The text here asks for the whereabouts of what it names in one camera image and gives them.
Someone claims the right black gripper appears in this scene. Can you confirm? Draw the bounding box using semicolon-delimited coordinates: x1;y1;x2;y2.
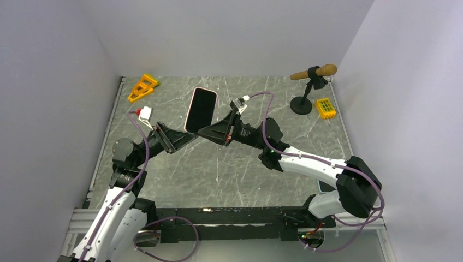
198;111;267;151

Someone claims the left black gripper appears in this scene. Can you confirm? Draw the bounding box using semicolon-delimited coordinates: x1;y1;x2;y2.
134;120;198;167

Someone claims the black phone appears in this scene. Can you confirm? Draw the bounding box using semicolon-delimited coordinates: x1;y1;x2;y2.
185;88;217;132

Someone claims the pink phone case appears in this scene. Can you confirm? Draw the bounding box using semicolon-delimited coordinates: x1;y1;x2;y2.
183;86;219;134

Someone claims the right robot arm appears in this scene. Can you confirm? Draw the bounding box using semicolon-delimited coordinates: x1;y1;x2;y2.
198;111;381;227

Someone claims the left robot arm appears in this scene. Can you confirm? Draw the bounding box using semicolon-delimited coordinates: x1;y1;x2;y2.
58;122;197;261

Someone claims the orange triangular toy block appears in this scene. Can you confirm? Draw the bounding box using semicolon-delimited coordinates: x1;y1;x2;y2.
127;74;159;103

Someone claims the black microphone stand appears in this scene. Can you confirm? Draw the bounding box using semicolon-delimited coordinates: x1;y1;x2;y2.
290;76;328;115

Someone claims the yellow grid toy block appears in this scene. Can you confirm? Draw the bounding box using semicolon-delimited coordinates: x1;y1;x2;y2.
315;98;337;120

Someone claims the gold microphone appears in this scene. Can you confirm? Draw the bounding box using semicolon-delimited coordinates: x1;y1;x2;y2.
290;64;337;80

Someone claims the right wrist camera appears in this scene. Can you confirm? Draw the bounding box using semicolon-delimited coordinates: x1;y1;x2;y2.
230;95;250;115

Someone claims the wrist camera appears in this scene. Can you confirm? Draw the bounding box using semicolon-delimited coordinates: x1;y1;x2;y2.
136;106;153;130
230;95;250;115

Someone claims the aluminium table frame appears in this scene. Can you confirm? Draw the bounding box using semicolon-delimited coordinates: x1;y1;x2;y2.
57;76;397;262

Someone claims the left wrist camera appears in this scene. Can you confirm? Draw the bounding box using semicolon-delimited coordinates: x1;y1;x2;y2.
136;106;153;130

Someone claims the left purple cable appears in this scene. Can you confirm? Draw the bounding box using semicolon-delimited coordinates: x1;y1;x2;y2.
78;110;151;262

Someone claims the purple cable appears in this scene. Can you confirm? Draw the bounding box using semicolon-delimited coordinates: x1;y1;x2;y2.
78;110;151;262
247;91;385;254

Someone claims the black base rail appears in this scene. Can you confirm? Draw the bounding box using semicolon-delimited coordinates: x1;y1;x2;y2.
149;206;336;243

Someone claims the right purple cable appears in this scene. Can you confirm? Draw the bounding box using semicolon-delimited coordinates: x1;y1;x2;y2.
247;91;385;254

